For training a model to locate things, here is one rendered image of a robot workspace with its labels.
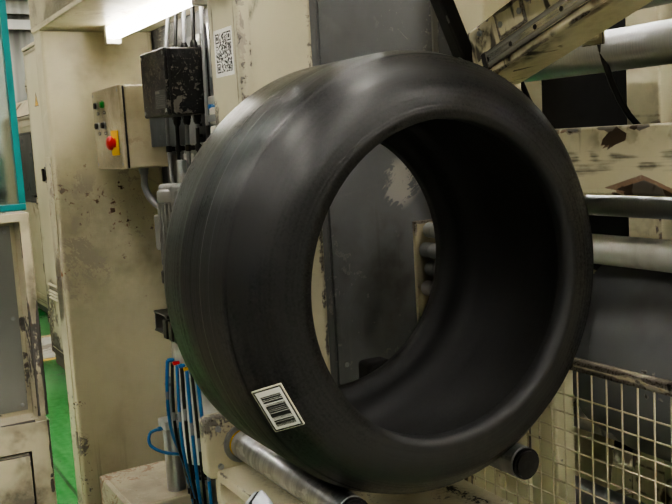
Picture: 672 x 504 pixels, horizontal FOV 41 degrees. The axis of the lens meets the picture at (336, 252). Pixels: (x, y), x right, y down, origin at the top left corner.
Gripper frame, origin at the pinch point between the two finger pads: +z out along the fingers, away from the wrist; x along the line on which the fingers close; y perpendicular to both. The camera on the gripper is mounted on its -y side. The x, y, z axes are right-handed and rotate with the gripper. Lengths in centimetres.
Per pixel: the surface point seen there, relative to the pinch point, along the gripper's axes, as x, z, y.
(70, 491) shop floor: -218, 143, 148
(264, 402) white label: -1.6, 13.7, 1.2
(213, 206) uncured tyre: -0.2, 30.5, -15.3
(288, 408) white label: 0.7, 13.2, 2.8
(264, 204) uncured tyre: 7.4, 27.0, -15.0
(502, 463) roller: 12.4, 23.7, 38.0
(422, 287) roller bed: -4, 73, 45
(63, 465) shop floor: -240, 168, 157
